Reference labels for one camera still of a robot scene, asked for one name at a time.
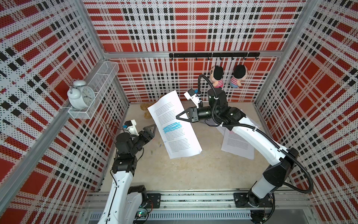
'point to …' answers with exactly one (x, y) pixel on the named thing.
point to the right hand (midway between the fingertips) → (179, 118)
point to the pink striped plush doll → (216, 76)
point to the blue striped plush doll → (240, 73)
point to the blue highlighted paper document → (176, 134)
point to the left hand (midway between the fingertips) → (156, 127)
